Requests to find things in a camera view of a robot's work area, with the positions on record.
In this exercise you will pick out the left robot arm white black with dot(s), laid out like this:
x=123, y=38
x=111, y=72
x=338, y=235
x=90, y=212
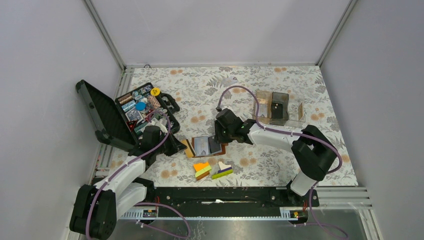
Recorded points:
x=98, y=207

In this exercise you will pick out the orange green brown card stack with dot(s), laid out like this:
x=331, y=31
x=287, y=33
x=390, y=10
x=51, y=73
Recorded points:
x=202, y=170

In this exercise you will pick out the black VIP card stack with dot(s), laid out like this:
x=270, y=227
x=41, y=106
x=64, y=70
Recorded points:
x=279, y=111

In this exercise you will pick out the gold credit card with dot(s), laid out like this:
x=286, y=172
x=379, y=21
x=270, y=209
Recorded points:
x=189, y=151

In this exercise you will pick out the silver VIP credit card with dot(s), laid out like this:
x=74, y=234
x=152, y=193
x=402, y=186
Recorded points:
x=201, y=146

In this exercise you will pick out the black VIP credit card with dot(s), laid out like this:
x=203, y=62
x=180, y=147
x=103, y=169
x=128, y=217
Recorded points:
x=214, y=146

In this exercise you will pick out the black poker chip case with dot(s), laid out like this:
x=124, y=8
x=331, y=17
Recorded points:
x=116, y=121

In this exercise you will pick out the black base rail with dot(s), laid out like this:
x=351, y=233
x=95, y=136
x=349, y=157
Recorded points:
x=223, y=203

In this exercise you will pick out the white card stack in organizer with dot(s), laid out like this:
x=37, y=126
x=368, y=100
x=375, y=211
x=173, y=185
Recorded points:
x=262, y=110

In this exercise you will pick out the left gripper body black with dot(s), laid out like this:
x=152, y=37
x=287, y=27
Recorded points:
x=168, y=147

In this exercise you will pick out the silver card on mat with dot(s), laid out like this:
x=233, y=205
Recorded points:
x=229, y=81

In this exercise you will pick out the white purple green card stack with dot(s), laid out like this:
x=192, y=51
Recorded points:
x=224, y=170

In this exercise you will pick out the brown leather card holder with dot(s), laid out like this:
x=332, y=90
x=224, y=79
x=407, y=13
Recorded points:
x=224, y=145

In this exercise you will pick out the yellow poker chip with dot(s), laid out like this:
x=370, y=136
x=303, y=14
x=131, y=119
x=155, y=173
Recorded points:
x=155, y=91

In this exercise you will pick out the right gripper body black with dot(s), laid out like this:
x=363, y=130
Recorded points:
x=223, y=135

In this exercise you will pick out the blue poker chip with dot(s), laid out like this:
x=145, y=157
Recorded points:
x=140, y=106

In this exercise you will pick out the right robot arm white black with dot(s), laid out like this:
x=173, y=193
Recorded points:
x=312, y=150

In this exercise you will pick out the floral patterned table mat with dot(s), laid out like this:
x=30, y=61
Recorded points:
x=197, y=91

